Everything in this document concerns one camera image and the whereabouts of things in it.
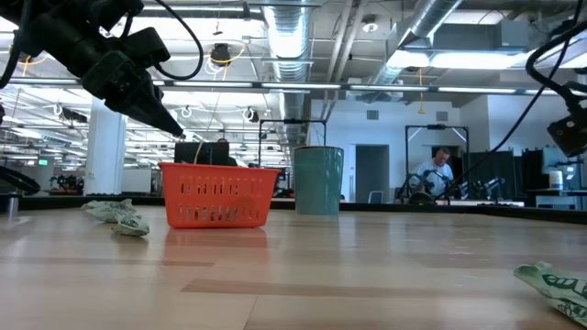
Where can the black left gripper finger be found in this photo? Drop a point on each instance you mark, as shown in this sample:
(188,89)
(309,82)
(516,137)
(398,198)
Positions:
(147,114)

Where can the orange plastic basket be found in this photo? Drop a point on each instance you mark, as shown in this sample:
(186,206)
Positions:
(220,174)

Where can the green cloth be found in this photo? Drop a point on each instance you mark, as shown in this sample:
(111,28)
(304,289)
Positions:
(559,289)
(107,212)

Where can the green white candy packet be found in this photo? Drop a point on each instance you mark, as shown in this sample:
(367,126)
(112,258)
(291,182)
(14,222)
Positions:
(133,226)

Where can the black background robot arm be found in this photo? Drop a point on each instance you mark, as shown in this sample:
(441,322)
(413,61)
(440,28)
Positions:
(486,185)
(419,197)

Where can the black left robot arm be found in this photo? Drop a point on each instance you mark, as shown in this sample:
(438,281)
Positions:
(59,27)

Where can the gray equipment cabinet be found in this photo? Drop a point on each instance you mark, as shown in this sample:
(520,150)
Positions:
(571,176)

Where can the white roll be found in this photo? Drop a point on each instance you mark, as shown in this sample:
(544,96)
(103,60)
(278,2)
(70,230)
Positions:
(556,179)

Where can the white column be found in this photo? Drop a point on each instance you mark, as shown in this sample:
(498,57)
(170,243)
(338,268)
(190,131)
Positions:
(105,151)

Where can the black partition panel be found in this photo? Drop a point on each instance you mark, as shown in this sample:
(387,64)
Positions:
(527,169)

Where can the black monitor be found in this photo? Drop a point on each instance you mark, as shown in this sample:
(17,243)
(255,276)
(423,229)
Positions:
(211,153)

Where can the person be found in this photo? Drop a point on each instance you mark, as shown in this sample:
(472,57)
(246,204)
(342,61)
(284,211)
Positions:
(435,172)

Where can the teal mug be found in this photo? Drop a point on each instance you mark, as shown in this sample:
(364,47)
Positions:
(318,183)

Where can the gray door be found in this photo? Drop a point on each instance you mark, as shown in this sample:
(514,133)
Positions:
(372,169)

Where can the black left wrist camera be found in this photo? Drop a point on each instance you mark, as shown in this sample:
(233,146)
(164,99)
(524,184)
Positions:
(147,46)

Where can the black stand frame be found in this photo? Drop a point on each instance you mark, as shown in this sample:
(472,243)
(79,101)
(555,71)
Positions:
(435,127)
(293,121)

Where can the silver ventilation duct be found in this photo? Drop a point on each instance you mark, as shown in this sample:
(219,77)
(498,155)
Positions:
(289,41)
(431,18)

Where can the small silver post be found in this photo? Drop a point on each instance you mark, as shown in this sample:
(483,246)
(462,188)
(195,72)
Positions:
(13,207)

